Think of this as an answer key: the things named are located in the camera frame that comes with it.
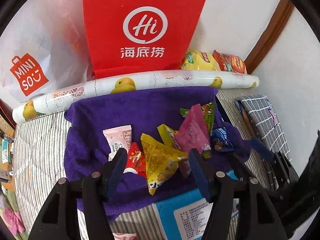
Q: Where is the blue snack packet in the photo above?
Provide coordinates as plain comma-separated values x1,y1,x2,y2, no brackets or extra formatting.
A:
210,127,234,152

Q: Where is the pink panda snack bag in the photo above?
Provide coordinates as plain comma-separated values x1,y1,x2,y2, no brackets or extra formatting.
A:
113,232,137,240

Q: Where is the green triangular snack packet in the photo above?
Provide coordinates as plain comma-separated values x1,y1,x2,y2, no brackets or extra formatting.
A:
178,102,215,138

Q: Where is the pink yellow snack bag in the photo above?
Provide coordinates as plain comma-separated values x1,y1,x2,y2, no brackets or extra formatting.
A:
157,103,212,179

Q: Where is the yellow triangular snack packet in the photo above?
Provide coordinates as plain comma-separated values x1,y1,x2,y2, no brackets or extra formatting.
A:
140,133,188,196

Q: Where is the red small snack packet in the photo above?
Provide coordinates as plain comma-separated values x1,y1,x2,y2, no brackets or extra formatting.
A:
124,142,146,178

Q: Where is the pale pink small packet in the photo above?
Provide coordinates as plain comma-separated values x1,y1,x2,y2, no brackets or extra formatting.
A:
103,125,132,161

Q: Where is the grey checked folded cloth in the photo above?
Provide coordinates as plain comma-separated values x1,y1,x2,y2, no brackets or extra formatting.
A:
235,95,292,161

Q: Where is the blue tissue box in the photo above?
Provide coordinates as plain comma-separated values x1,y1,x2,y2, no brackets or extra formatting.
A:
152,169,239,240

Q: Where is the orange chips bag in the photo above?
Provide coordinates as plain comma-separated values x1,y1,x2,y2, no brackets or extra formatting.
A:
213,50,247,74

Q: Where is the purple towel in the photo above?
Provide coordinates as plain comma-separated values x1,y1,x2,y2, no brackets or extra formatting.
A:
63,86,253,223

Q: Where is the yellow chips bag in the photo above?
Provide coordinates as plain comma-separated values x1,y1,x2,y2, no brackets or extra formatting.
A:
181,50,220,71

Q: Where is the rolled pear-print tablecloth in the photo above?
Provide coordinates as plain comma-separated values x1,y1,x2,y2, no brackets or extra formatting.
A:
11,69,260,124

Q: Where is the red paper shopping bag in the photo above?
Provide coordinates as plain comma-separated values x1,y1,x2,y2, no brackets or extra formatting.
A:
83,0,206,79

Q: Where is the white plastic Miniso bag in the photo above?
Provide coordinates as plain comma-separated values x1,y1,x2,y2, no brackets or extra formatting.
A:
1,0,92,103

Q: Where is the brown door frame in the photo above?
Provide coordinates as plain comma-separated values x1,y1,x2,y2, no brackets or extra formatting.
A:
245,0,295,74

